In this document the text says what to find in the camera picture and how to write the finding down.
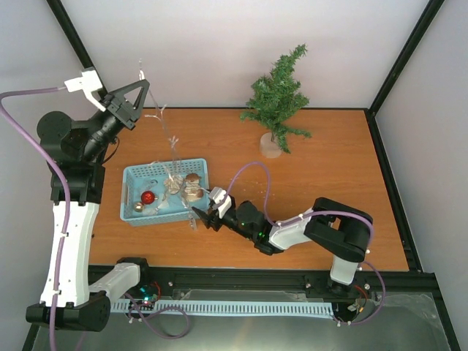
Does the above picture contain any purple floor cable loop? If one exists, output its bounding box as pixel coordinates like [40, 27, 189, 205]
[124, 292, 190, 341]

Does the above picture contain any small green christmas tree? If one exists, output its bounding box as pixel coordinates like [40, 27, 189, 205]
[240, 44, 312, 154]

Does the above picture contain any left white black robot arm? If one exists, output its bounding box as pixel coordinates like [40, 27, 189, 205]
[26, 80, 152, 332]

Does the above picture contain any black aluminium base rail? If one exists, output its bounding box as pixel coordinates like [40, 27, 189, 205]
[88, 265, 442, 302]

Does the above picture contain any snowman ornament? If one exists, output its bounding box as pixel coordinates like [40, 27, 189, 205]
[183, 173, 204, 202]

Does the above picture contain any light blue cable duct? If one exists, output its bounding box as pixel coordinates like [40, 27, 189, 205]
[109, 299, 334, 319]

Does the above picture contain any red ball ornament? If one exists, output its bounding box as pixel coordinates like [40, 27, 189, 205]
[140, 190, 156, 205]

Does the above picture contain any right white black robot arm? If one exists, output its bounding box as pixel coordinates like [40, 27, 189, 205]
[192, 197, 374, 297]

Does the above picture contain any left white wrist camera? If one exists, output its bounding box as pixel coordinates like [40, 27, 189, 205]
[64, 67, 106, 112]

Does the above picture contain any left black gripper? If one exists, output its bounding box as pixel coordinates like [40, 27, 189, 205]
[82, 78, 150, 161]

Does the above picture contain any blue plastic basket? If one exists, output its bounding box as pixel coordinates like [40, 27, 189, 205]
[120, 158, 209, 227]

